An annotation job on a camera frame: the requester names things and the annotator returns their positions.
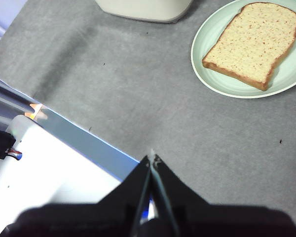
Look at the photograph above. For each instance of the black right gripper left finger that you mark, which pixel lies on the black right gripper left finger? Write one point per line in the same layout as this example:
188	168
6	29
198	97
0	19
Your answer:
108	214

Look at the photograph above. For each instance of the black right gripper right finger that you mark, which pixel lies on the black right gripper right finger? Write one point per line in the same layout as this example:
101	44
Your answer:
212	217

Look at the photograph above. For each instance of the pale green round plate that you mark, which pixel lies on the pale green round plate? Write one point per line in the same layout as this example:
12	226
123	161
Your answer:
212	74

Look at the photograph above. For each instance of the large brown-crust bread slice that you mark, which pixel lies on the large brown-crust bread slice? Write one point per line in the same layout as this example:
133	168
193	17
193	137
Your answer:
251	44

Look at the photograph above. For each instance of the cream two-slot toaster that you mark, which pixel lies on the cream two-slot toaster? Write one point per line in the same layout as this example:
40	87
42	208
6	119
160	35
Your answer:
143	10

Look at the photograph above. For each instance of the white base platform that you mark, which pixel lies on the white base platform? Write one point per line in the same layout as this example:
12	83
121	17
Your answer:
51	172

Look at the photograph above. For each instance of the orange tape piece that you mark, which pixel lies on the orange tape piece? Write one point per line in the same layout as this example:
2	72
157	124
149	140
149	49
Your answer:
35	112

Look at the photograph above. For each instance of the metal table edge rail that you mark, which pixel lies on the metal table edge rail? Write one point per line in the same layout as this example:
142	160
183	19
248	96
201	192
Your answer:
88	145

